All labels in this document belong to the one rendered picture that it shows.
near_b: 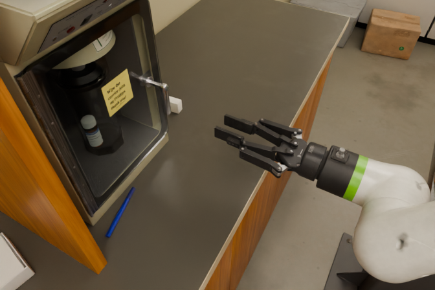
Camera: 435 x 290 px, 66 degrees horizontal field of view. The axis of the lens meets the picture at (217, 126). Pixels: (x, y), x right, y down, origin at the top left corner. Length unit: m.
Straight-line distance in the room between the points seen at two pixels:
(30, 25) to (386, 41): 3.08
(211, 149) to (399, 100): 2.14
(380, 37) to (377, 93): 0.60
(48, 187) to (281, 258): 1.45
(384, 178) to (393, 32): 2.67
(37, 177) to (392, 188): 0.57
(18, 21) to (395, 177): 0.62
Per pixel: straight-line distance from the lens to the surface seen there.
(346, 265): 1.90
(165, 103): 0.80
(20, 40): 0.48
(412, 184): 0.67
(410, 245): 0.56
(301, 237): 1.92
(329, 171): 0.67
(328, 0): 3.39
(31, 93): 0.58
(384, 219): 0.58
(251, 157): 0.69
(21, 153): 0.51
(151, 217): 0.86
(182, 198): 0.88
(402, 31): 3.28
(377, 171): 0.68
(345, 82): 2.93
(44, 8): 0.44
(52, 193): 0.58
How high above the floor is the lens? 1.68
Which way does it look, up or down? 45 degrees down
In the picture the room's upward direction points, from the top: straight up
